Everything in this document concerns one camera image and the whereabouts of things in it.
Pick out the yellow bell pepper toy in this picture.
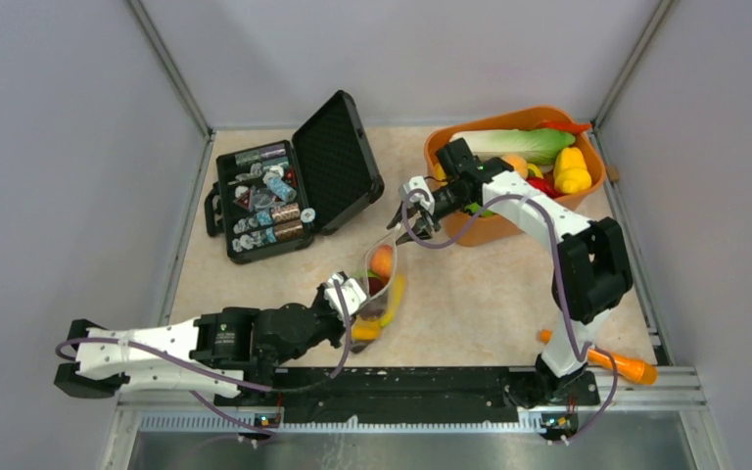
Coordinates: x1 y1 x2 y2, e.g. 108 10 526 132
351 318 383 342

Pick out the dark purple fruit toy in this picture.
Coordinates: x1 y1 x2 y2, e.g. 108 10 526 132
358 278 388 320

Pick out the green apple toy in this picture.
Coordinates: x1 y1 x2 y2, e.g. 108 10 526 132
367 269 385 281

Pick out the clear dotted zip bag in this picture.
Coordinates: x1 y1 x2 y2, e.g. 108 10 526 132
351 223 407 354

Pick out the peach toy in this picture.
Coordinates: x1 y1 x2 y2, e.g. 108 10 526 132
368 245 394 279
501 154 529 179

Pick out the yellow banana toy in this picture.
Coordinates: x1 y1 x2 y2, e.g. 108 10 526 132
379 274 407 328

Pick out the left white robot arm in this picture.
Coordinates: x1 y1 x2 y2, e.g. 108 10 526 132
54 272 371 405

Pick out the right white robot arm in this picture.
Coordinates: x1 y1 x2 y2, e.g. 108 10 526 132
387 138 633 408

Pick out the orange plastic basket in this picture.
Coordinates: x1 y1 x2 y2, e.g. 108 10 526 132
424 106 606 247

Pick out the red apple toy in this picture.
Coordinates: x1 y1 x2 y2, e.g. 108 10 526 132
527 177 563 199

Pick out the green white cabbage toy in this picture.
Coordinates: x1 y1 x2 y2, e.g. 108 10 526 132
450 128 576 166

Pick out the yellow pear toy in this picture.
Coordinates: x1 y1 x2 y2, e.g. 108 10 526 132
553 147 592 195

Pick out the black open case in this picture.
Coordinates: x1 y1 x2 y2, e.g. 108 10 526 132
204 90 385 264

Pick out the red chili toy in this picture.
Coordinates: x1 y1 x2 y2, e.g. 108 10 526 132
538 120 592 135

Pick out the orange carrot toy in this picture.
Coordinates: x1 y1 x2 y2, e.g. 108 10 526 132
539 330 659 387

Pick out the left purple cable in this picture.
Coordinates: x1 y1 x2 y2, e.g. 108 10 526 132
55 278 353 446

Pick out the purple cable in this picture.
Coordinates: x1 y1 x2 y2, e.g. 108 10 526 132
55 278 353 446
400 188 619 444

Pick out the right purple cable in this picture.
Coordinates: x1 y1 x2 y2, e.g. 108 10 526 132
400 188 619 444

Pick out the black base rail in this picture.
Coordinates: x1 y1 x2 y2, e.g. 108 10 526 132
214 366 600 425

